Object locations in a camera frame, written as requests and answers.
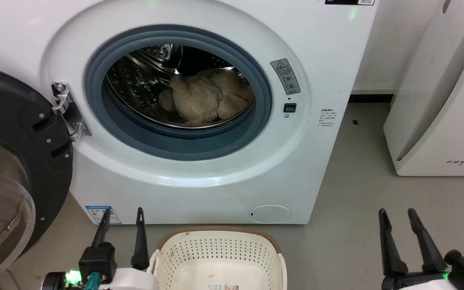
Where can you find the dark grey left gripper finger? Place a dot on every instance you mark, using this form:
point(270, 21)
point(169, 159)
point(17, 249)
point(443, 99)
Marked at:
point(140, 241)
point(102, 229)

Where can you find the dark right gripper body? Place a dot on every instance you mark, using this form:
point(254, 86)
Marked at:
point(417, 281)

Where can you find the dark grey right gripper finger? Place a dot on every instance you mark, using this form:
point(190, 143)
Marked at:
point(425, 241)
point(389, 245)

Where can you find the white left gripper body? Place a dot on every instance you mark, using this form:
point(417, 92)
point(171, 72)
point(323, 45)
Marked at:
point(133, 280)

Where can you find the white perforated laundry basket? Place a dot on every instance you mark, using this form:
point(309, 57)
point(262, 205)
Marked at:
point(220, 257)

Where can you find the paper label in basket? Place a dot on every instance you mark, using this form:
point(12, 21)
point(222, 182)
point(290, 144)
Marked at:
point(223, 287)

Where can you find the white front-load washing machine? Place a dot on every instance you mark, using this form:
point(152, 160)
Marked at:
point(316, 161)

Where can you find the blue energy label sticker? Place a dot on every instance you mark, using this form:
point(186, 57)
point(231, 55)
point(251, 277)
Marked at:
point(97, 215)

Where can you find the grey rubber door gasket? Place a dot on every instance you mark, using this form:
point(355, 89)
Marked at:
point(183, 141)

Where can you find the white air purifier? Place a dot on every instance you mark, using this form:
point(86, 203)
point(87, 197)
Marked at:
point(441, 121)

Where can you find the round white filter cover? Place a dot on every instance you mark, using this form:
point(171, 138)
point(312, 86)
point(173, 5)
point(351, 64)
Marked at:
point(270, 214)

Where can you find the chrome door hinge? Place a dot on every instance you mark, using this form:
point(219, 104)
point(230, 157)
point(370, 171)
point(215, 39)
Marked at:
point(67, 110)

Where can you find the steel perforated washer drum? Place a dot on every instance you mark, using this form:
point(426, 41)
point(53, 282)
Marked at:
point(135, 82)

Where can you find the black round washer door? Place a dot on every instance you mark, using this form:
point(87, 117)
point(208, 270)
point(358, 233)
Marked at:
point(14, 104)

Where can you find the beige cloth in drum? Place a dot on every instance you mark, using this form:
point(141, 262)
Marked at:
point(199, 96)

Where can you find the grey warning sticker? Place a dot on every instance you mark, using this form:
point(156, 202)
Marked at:
point(285, 76)

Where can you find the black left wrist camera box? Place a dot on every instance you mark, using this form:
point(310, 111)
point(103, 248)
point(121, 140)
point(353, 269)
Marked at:
point(98, 262)

